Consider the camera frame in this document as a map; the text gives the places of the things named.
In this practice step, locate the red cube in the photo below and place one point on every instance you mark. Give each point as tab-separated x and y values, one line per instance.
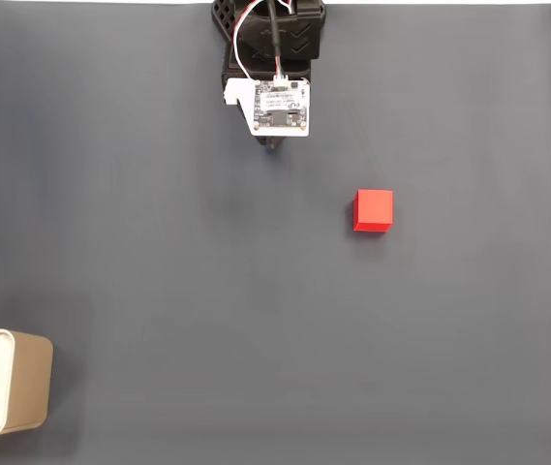
374	208

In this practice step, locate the beige white box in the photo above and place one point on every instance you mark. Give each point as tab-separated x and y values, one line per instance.
28	378

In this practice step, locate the grey table mat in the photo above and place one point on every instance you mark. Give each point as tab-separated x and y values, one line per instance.
275	300

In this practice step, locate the white camera board mount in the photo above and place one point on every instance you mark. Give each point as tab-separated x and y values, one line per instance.
282	106

